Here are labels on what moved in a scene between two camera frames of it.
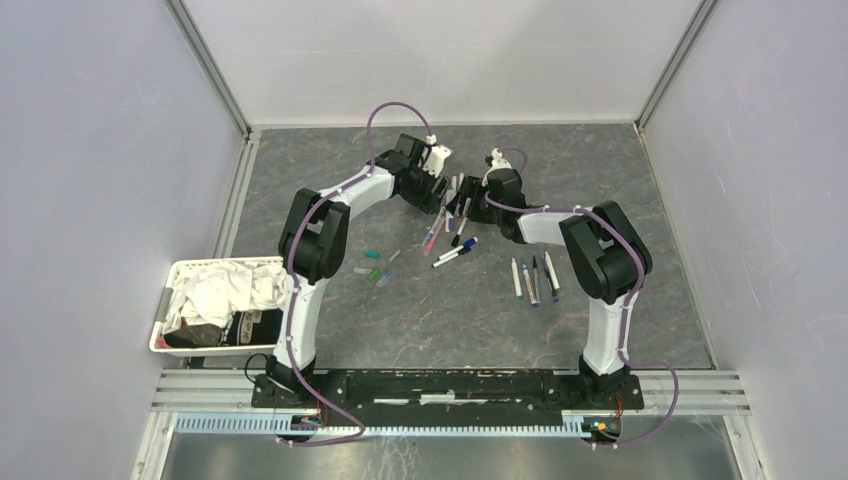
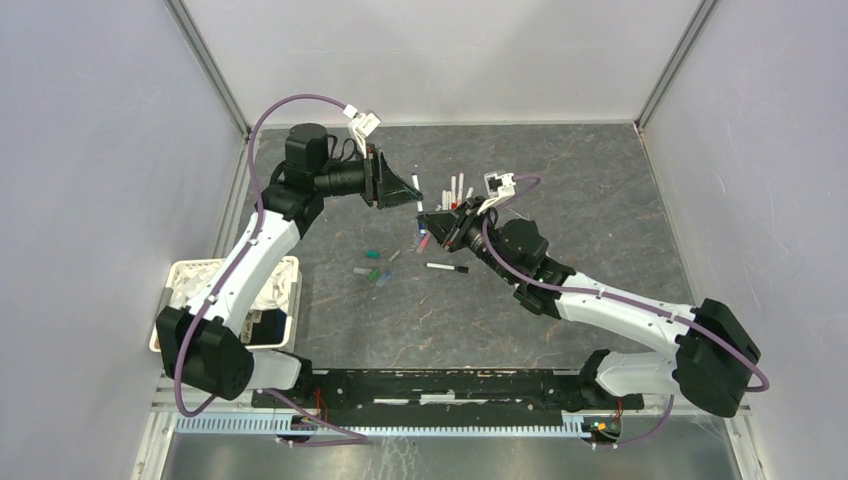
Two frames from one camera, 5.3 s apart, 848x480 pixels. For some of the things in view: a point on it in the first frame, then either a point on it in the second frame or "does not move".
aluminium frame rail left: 211,65 does not move
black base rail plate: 447,393 does not move
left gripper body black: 422,186 -> 371,177
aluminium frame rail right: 704,11 does not move
